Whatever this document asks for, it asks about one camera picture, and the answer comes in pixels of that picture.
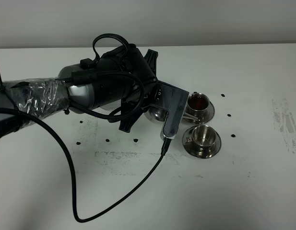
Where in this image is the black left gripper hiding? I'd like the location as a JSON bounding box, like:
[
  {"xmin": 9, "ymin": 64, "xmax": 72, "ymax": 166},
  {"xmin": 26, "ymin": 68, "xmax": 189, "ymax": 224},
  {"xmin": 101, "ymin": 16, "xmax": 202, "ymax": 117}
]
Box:
[{"xmin": 79, "ymin": 45, "xmax": 158, "ymax": 132}]

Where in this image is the stainless steel teapot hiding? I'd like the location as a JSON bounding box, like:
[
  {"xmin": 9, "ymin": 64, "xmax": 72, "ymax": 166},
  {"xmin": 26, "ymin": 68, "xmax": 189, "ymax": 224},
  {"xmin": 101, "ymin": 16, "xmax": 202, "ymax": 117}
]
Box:
[{"xmin": 144, "ymin": 107, "xmax": 199, "ymax": 123}]

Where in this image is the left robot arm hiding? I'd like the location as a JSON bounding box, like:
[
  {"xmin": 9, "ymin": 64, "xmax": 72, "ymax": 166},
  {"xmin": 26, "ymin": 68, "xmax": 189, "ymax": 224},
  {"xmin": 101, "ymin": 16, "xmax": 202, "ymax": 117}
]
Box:
[{"xmin": 0, "ymin": 44, "xmax": 158, "ymax": 138}]

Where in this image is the far stainless steel teacup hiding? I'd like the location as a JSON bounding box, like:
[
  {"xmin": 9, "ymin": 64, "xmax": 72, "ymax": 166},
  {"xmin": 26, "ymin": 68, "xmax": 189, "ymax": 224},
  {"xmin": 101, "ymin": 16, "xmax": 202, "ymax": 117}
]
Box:
[{"xmin": 186, "ymin": 92, "xmax": 210, "ymax": 116}]

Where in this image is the stainless steel teacup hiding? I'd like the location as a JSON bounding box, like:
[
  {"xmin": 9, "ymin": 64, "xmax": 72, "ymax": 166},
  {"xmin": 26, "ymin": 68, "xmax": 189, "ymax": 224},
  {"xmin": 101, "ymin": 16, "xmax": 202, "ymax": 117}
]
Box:
[
  {"xmin": 183, "ymin": 125, "xmax": 217, "ymax": 148},
  {"xmin": 186, "ymin": 92, "xmax": 210, "ymax": 116}
]

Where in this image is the far stainless steel saucer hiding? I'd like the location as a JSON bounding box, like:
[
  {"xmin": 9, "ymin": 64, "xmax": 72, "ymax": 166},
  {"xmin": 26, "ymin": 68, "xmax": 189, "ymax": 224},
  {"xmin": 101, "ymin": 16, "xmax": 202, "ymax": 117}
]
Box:
[{"xmin": 183, "ymin": 92, "xmax": 215, "ymax": 125}]

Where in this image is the stainless steel saucer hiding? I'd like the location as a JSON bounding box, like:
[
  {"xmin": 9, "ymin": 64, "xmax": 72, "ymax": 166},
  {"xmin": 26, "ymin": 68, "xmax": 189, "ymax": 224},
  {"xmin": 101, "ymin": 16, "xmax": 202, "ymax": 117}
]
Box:
[
  {"xmin": 182, "ymin": 125, "xmax": 222, "ymax": 159},
  {"xmin": 183, "ymin": 92, "xmax": 215, "ymax": 125}
]

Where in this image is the near stainless steel saucer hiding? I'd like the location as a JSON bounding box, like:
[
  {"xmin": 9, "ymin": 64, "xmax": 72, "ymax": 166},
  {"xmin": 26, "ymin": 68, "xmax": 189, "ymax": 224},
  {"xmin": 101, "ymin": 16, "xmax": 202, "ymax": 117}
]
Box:
[{"xmin": 182, "ymin": 125, "xmax": 222, "ymax": 159}]

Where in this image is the near stainless steel teacup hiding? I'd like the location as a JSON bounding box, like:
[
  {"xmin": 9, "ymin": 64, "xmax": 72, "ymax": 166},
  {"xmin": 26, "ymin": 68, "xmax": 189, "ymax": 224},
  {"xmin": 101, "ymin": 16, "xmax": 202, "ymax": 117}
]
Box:
[{"xmin": 183, "ymin": 125, "xmax": 217, "ymax": 148}]

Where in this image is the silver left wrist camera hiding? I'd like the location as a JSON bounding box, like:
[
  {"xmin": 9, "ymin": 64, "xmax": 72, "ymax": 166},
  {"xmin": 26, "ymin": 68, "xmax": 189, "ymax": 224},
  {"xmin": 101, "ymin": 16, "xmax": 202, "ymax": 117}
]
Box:
[{"xmin": 150, "ymin": 81, "xmax": 189, "ymax": 140}]

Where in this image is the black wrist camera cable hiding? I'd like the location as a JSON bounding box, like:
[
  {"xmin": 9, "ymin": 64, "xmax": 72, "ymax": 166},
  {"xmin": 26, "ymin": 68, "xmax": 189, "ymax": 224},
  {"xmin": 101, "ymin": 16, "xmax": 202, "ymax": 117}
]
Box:
[{"xmin": 0, "ymin": 34, "xmax": 173, "ymax": 216}]

